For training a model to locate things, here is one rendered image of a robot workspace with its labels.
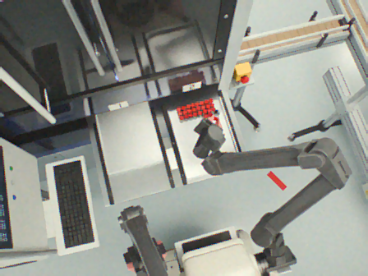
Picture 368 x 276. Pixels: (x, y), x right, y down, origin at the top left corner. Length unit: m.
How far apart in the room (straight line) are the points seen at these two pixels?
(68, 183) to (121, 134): 0.35
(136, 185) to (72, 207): 0.33
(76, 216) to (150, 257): 0.80
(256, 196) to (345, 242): 0.68
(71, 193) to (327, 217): 1.74
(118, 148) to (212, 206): 1.03
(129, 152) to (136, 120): 0.16
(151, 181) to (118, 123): 0.33
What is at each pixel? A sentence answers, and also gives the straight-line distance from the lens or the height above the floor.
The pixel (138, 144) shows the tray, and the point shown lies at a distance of 1.67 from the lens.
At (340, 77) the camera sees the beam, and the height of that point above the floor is 0.55.
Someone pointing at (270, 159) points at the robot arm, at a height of 1.46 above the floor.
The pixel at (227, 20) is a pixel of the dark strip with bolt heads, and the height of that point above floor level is 1.48.
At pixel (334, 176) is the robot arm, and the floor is 1.58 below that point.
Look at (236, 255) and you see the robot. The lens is 1.14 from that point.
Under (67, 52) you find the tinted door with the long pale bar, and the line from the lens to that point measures 1.18.
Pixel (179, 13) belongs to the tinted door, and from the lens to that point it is 1.12.
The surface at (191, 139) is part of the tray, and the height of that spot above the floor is 0.88.
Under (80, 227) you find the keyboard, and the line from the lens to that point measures 1.72.
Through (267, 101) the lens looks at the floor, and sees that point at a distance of 2.74.
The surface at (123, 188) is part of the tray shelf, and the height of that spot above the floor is 0.88.
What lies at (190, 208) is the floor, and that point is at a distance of 2.48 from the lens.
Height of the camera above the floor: 2.48
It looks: 74 degrees down
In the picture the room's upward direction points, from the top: 3 degrees counter-clockwise
